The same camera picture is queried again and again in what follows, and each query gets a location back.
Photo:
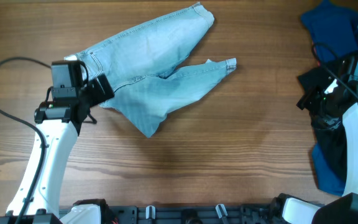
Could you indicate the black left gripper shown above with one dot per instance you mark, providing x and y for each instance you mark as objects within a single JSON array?
[{"x": 101, "y": 90}]

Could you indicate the light blue jeans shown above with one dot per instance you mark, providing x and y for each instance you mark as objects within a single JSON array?
[{"x": 143, "y": 67}]

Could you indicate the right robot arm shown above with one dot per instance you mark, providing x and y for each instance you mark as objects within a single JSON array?
[{"x": 344, "y": 209}]

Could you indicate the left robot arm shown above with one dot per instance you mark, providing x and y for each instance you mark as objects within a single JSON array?
[{"x": 57, "y": 125}]

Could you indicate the black garment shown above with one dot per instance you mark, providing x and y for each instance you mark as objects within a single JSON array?
[{"x": 329, "y": 153}]

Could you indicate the dark blue garment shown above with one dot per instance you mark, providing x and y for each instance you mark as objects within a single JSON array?
[{"x": 334, "y": 26}]

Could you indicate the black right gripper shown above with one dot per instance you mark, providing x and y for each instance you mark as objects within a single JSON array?
[{"x": 309, "y": 96}]

